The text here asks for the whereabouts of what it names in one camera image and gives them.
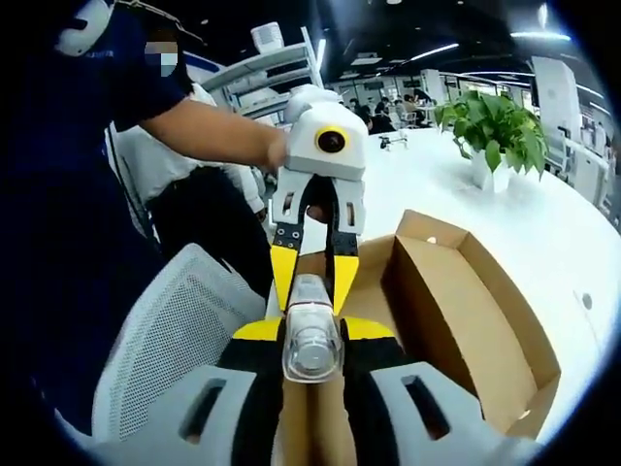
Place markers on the green potted plant white pot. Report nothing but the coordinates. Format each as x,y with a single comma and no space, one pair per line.
500,126

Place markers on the white worn device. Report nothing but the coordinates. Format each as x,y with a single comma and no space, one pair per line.
85,29

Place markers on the brown cardboard shoe box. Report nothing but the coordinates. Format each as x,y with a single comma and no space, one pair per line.
461,315

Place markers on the person's left hand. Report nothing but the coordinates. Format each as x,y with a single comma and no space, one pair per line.
276,150

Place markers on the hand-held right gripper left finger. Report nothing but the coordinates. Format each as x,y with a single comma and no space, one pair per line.
194,422

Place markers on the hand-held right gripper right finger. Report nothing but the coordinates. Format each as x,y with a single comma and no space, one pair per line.
388,417

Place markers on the white shelving rack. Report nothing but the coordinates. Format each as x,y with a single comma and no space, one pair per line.
271,68

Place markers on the person's dark blue clothing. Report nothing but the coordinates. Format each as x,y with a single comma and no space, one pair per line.
58,194

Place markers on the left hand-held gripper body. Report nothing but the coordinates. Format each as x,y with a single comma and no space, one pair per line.
301,150

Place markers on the small grey table gadget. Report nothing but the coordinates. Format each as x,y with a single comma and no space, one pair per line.
393,142

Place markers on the clear white pump bottle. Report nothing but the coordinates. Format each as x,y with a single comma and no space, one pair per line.
313,330

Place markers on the grey mesh office chair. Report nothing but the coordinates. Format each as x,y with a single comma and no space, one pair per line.
170,330

